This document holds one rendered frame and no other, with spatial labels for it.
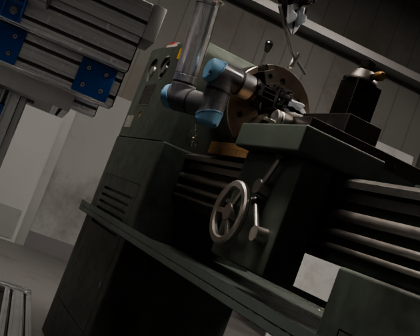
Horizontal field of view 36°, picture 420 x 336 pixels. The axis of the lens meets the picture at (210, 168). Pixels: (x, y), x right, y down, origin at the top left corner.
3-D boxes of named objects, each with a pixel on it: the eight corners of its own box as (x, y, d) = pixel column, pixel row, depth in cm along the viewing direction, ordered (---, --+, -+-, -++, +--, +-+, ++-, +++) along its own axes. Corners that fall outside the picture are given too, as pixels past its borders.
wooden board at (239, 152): (207, 153, 201) (211, 141, 201) (298, 191, 215) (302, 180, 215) (250, 159, 173) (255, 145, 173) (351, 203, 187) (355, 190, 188)
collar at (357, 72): (339, 77, 160) (343, 66, 160) (363, 90, 163) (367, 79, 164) (359, 75, 153) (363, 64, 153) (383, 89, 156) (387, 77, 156)
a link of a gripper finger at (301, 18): (299, 32, 204) (303, 3, 204) (289, 34, 209) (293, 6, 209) (307, 34, 205) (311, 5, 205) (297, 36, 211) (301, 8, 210)
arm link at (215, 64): (197, 83, 189) (207, 57, 190) (228, 97, 194) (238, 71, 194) (207, 81, 182) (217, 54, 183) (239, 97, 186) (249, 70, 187)
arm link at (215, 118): (193, 124, 195) (206, 91, 195) (222, 131, 188) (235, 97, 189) (179, 115, 188) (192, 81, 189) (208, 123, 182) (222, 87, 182)
